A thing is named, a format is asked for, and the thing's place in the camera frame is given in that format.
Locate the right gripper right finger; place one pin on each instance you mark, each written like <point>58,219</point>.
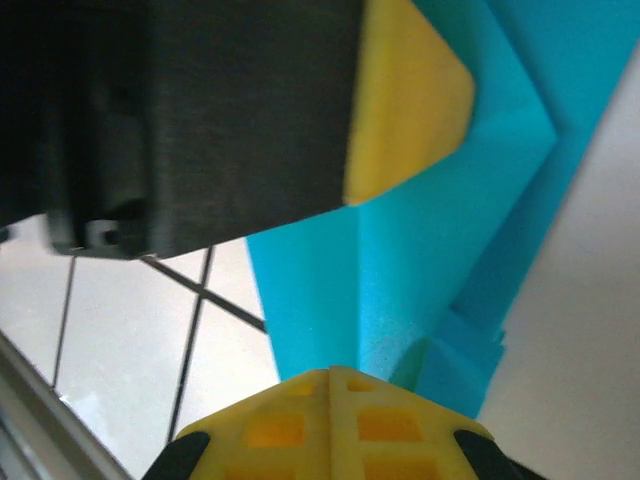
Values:
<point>440,450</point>

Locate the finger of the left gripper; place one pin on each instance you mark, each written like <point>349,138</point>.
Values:
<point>400,100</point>

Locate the aluminium table edge rail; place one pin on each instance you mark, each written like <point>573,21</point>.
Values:
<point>30,425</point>

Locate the blue cloth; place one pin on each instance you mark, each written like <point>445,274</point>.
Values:
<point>400,260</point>

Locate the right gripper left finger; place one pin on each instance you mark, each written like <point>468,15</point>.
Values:
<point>225,450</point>

